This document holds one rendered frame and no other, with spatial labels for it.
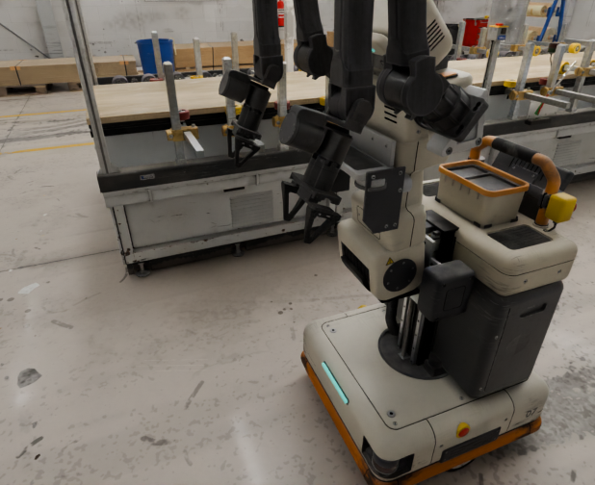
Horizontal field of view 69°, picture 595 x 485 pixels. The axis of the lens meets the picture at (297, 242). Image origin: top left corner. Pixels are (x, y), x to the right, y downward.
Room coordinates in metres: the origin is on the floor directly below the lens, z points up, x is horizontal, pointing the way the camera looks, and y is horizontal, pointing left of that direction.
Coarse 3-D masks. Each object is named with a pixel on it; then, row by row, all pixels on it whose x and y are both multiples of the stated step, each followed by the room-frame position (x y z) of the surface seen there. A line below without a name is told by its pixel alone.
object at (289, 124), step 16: (304, 112) 0.73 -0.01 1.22; (320, 112) 0.77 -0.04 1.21; (352, 112) 0.74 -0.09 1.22; (368, 112) 0.74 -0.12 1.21; (288, 128) 0.73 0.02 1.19; (304, 128) 0.72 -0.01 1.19; (320, 128) 0.74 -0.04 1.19; (352, 128) 0.74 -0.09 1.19; (288, 144) 0.72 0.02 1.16; (304, 144) 0.72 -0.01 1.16; (320, 144) 0.73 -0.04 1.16
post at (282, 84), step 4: (284, 64) 2.09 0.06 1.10; (284, 68) 2.09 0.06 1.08; (284, 72) 2.09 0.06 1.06; (284, 76) 2.09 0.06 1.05; (280, 80) 2.09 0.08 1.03; (284, 80) 2.09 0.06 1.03; (280, 84) 2.09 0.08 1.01; (284, 84) 2.09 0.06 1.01; (280, 88) 2.09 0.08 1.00; (284, 88) 2.09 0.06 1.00; (280, 92) 2.09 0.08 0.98; (284, 92) 2.09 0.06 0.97; (280, 96) 2.09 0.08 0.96; (284, 96) 2.09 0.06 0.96; (280, 100) 2.09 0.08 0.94; (284, 100) 2.09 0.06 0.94; (280, 104) 2.09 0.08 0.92; (284, 104) 2.09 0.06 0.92; (280, 108) 2.09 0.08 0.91; (284, 108) 2.09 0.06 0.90; (280, 112) 2.08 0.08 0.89; (284, 112) 2.09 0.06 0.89; (280, 144) 2.08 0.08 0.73; (284, 144) 2.09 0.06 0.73
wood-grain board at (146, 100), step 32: (448, 64) 3.45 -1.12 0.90; (480, 64) 3.45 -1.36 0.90; (512, 64) 3.45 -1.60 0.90; (544, 64) 3.45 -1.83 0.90; (576, 64) 3.45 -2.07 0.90; (96, 96) 2.36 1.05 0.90; (128, 96) 2.36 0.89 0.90; (160, 96) 2.36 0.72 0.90; (192, 96) 2.36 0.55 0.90; (288, 96) 2.36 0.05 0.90; (320, 96) 2.36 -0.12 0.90
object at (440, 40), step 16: (384, 0) 1.05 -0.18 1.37; (432, 0) 0.98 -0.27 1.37; (384, 16) 0.99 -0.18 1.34; (432, 16) 0.97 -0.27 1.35; (384, 32) 0.95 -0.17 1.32; (432, 32) 0.98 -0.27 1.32; (448, 32) 0.99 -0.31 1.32; (384, 48) 0.93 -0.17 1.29; (432, 48) 0.98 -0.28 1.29; (448, 48) 0.99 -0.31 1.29
